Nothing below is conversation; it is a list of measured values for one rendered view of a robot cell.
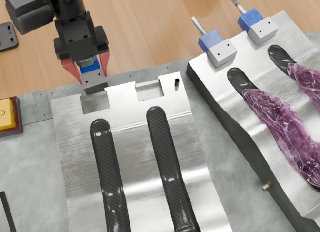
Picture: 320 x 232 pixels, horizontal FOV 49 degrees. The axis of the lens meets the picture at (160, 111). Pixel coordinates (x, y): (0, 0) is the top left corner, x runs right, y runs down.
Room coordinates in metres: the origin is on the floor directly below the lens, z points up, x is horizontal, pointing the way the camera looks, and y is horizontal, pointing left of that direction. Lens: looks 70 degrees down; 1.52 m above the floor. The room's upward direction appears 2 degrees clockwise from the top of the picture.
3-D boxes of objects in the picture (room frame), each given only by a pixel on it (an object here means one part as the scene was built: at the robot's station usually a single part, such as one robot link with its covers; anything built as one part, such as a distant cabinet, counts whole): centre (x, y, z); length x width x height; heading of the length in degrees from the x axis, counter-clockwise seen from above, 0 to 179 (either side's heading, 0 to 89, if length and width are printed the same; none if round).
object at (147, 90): (0.28, 0.02, 0.87); 0.05 x 0.05 x 0.04; 16
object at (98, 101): (0.25, 0.13, 0.87); 0.05 x 0.05 x 0.04; 16
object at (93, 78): (0.36, 0.16, 0.83); 0.13 x 0.05 x 0.05; 21
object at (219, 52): (0.42, -0.10, 0.86); 0.13 x 0.05 x 0.05; 33
